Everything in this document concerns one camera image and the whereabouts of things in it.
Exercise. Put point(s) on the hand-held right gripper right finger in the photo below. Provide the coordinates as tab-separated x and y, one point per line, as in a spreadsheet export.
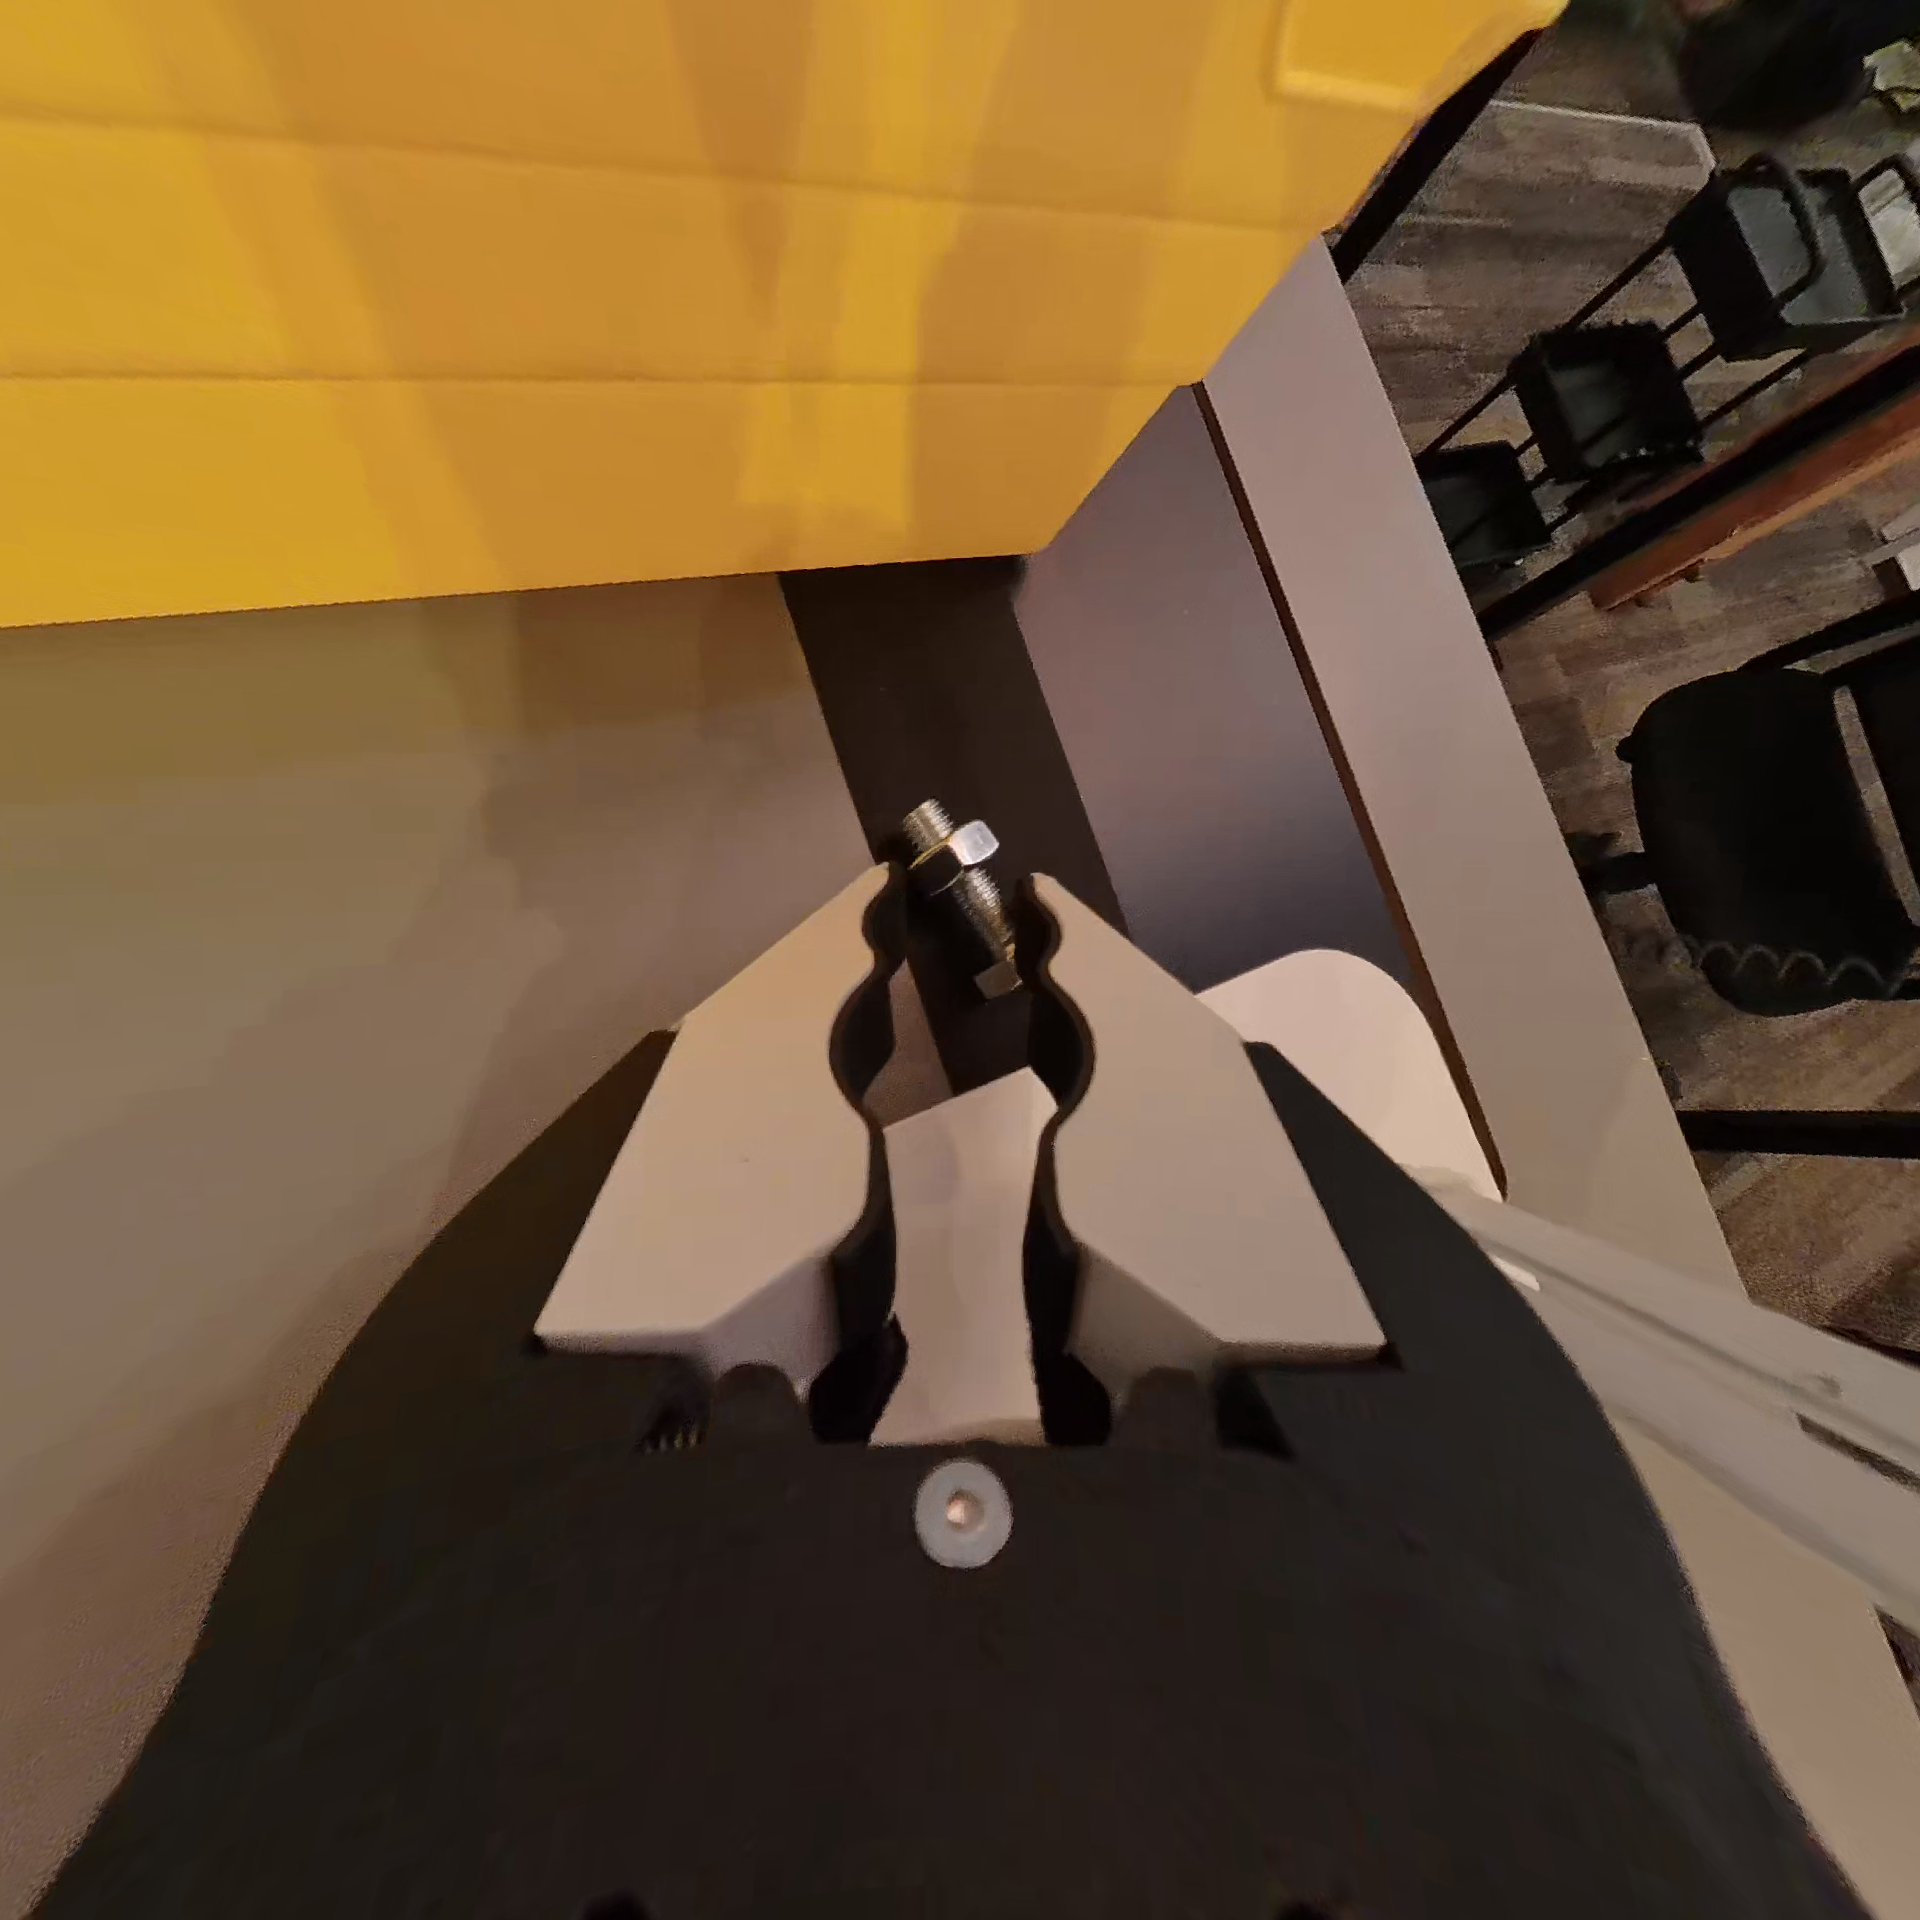
1186	1185

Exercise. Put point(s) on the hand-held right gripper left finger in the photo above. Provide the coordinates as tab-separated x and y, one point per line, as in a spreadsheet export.
734	1185

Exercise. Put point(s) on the silver threaded bolt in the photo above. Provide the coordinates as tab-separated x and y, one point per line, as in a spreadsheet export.
983	908

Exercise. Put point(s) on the silver hex nut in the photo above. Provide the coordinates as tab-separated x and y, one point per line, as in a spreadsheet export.
968	848

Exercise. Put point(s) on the large yellow plastic bin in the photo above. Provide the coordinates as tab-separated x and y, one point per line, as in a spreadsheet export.
600	300

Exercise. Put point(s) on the wooden book stand white base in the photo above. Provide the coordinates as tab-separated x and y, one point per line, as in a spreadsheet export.
1350	1050

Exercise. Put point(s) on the black office chair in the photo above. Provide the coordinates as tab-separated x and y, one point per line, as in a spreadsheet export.
1771	839

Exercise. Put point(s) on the black basket rack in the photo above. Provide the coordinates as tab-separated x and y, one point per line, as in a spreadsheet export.
1605	390

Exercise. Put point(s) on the wooden desk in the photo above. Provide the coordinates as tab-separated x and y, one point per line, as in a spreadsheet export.
1757	481

